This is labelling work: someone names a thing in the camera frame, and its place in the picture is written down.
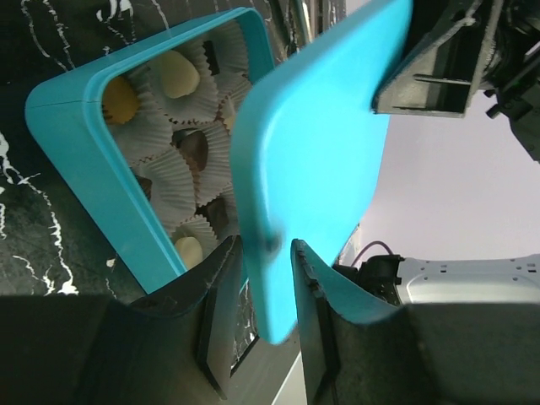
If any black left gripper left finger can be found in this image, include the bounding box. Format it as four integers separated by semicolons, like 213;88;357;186
1;236;242;404

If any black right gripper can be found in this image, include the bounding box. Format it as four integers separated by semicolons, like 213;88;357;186
372;0;539;162

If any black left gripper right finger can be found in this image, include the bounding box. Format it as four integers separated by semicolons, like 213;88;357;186
291;240;539;404

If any teal tin lid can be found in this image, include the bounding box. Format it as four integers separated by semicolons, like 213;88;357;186
230;1;413;344

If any white oval chocolate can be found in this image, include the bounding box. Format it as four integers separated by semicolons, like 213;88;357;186
174;236;203;270

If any dark square chocolate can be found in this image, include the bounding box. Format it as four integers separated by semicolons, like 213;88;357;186
199;197;229;234

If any round brown chocolate piece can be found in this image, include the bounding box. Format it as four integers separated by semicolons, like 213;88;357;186
101;76;140;125

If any cream heart chocolate piece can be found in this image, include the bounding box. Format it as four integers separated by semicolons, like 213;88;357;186
158;51;200;99

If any white square chocolate piece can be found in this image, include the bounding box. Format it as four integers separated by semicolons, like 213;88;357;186
221;105;236;132

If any dark triangular chocolate piece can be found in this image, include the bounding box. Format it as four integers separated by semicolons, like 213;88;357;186
172;128;208;170

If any white paper cup liner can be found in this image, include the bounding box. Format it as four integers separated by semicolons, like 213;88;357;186
171;214;218;270
146;40;219;127
130;121;230;211

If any teal tin box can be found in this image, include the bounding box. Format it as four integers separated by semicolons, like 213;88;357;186
24;8;274;293

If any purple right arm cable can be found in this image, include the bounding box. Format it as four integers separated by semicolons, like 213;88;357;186
356;240;396;265

